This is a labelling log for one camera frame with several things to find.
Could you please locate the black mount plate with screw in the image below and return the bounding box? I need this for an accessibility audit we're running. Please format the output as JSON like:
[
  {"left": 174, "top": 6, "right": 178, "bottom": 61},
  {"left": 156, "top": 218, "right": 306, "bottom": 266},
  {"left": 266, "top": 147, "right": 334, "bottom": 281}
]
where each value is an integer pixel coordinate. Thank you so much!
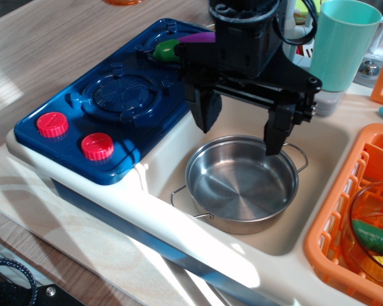
[{"left": 34, "top": 284, "right": 85, "bottom": 306}]

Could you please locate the grey toy faucet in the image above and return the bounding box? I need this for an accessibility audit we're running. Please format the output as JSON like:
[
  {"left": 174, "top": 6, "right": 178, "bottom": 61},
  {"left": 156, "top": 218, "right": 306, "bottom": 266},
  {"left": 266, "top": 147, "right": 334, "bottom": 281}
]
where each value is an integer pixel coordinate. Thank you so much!
[{"left": 283, "top": 1, "right": 345, "bottom": 116}]

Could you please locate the beige toy sink unit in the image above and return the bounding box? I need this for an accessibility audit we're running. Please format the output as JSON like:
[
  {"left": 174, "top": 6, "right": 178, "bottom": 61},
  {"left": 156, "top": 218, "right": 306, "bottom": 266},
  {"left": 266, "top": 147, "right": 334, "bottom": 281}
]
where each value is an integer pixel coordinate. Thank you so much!
[{"left": 6, "top": 84, "right": 383, "bottom": 305}]

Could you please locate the red stove knob right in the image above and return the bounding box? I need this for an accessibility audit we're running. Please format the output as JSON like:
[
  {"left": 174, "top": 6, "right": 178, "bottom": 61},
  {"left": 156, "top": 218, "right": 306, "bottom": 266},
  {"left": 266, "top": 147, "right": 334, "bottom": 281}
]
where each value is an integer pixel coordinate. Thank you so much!
[{"left": 80, "top": 133, "right": 114, "bottom": 161}]

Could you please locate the metal pot with lid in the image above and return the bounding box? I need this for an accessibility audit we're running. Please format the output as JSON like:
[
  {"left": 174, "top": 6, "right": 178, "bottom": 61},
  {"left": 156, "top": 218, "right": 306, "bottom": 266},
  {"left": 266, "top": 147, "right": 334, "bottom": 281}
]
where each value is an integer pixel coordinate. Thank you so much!
[{"left": 353, "top": 7, "right": 383, "bottom": 88}]

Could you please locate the black braided cable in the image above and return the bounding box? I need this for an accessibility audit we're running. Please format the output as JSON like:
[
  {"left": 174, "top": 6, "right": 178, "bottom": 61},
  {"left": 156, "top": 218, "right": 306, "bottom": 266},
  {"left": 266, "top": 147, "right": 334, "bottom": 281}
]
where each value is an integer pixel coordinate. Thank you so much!
[{"left": 0, "top": 258, "right": 38, "bottom": 306}]

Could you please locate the clear orange plastic bowl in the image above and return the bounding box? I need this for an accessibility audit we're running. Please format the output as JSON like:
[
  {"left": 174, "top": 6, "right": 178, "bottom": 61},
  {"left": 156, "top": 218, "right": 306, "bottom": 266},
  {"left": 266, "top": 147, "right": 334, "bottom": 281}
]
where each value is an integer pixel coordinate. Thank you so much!
[{"left": 341, "top": 181, "right": 383, "bottom": 286}]

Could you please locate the orange object at top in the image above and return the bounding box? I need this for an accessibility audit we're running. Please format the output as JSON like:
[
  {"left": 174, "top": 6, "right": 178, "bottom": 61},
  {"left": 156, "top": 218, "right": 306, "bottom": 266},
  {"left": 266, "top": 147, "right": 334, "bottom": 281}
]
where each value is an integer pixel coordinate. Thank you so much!
[{"left": 105, "top": 0, "right": 142, "bottom": 6}]

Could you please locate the teal plastic cup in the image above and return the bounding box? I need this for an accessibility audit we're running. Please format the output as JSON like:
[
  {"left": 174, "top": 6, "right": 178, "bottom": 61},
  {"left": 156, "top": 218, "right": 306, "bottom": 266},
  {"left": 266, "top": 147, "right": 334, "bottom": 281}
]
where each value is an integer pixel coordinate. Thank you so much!
[{"left": 310, "top": 1, "right": 383, "bottom": 92}]

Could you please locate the blue toy stove top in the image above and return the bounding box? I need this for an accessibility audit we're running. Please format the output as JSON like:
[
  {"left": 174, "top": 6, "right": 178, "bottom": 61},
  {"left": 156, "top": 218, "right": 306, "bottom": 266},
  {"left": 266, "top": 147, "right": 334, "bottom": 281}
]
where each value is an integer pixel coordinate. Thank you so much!
[{"left": 13, "top": 18, "right": 205, "bottom": 185}]

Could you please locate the red stove knob left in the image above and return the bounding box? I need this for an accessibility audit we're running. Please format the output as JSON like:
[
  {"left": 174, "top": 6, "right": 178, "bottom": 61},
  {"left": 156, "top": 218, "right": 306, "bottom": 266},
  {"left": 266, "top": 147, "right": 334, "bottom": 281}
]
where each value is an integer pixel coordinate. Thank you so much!
[{"left": 36, "top": 112, "right": 69, "bottom": 138}]

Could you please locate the red stove knob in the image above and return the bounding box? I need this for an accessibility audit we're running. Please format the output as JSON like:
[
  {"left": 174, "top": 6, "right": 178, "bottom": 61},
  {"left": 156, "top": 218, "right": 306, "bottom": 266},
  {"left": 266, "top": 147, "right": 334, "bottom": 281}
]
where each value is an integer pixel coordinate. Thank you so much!
[
  {"left": 80, "top": 133, "right": 114, "bottom": 161},
  {"left": 36, "top": 112, "right": 69, "bottom": 138}
]

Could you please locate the stainless steel pan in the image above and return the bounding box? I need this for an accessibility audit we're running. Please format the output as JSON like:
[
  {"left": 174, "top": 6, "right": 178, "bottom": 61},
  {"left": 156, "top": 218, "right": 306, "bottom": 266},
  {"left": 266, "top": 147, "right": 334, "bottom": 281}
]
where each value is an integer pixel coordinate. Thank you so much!
[{"left": 183, "top": 135, "right": 306, "bottom": 235}]

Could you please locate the orange dish rack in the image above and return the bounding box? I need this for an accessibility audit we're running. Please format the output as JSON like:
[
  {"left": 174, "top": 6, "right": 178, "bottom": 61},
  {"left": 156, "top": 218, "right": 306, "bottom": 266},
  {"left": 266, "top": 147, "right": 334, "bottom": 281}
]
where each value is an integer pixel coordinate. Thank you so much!
[{"left": 304, "top": 123, "right": 383, "bottom": 305}]

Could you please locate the green toy vegetable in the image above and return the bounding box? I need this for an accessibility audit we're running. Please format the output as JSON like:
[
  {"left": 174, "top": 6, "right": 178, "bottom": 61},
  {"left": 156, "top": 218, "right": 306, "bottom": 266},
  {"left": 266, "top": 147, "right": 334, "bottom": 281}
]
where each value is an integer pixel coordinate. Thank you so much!
[{"left": 352, "top": 220, "right": 383, "bottom": 256}]

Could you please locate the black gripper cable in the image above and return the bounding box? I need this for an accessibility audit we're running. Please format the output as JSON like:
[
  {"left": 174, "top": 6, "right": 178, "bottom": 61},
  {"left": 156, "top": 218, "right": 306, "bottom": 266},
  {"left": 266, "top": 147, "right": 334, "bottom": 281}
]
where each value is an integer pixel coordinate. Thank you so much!
[{"left": 273, "top": 0, "right": 319, "bottom": 46}]

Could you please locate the purple toy eggplant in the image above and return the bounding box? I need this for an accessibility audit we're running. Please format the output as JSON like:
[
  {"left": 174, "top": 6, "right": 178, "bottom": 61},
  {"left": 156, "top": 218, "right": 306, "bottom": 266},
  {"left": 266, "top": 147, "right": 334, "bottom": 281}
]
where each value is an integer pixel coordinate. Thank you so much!
[{"left": 152, "top": 32, "right": 215, "bottom": 63}]

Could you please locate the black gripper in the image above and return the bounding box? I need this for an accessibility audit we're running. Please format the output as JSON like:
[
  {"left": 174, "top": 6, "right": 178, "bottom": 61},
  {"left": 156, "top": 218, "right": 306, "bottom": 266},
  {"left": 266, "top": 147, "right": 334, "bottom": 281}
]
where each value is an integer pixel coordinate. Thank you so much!
[{"left": 174, "top": 1, "right": 322, "bottom": 156}]

